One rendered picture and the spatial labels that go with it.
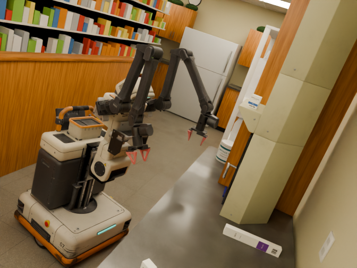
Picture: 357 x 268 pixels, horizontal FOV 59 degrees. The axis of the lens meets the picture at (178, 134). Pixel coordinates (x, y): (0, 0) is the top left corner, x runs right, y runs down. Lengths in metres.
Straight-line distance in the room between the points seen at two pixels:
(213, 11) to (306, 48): 5.89
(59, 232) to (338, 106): 1.91
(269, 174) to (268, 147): 0.15
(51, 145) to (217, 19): 5.57
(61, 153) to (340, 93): 1.73
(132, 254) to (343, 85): 1.35
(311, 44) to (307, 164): 0.74
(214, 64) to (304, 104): 5.05
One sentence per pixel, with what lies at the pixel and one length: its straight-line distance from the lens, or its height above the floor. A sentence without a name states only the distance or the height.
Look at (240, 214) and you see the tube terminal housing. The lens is 1.67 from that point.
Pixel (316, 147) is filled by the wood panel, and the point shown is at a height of 1.39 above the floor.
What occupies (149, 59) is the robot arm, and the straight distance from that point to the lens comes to 1.66.
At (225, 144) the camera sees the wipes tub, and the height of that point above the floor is 1.08.
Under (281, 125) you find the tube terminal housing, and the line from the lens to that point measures 1.51.
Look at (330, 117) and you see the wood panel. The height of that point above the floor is 1.57.
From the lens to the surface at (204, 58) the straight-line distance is 6.56.
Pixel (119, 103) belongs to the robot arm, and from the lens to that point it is 1.80.
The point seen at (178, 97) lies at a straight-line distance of 6.75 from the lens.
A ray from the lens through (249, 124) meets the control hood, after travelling 1.52.
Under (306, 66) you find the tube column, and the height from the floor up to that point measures 1.77.
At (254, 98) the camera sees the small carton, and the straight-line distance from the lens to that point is 1.57.
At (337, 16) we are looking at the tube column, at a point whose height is 2.00.
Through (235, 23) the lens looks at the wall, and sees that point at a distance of 7.17.
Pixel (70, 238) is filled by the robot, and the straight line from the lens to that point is 2.31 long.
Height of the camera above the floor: 1.76
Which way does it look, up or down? 18 degrees down
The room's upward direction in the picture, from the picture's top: 19 degrees clockwise
